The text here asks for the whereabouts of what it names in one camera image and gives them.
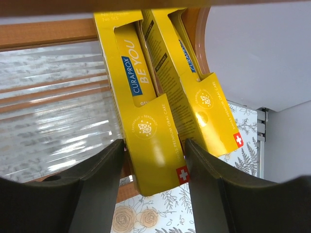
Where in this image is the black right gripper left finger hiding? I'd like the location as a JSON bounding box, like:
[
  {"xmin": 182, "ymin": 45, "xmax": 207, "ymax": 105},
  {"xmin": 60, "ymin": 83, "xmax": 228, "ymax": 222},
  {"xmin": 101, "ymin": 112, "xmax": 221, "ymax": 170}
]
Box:
[{"xmin": 0, "ymin": 139, "xmax": 124, "ymax": 233}]

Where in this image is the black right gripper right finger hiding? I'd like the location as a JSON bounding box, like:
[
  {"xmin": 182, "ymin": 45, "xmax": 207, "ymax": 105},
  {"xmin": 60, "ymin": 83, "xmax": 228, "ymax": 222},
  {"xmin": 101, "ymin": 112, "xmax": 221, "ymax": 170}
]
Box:
[{"xmin": 185, "ymin": 139, "xmax": 311, "ymax": 233}]

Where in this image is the yellow toothpaste box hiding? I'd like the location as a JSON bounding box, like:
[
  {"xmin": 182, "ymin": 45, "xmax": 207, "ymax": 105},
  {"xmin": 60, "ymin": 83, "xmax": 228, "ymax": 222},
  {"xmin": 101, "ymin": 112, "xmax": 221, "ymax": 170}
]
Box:
[{"xmin": 94, "ymin": 10, "xmax": 190, "ymax": 196}]

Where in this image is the wooden three-tier shelf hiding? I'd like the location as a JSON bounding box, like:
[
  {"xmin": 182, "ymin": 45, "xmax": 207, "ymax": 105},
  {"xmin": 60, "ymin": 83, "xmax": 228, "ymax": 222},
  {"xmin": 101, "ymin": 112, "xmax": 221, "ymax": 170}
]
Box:
[{"xmin": 0, "ymin": 0, "xmax": 311, "ymax": 203}]

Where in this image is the floral patterned table mat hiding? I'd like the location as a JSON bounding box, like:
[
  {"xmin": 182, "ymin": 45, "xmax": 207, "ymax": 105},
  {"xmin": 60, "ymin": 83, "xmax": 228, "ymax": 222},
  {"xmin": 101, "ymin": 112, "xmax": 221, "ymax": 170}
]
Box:
[{"xmin": 111, "ymin": 104, "xmax": 266, "ymax": 233}]

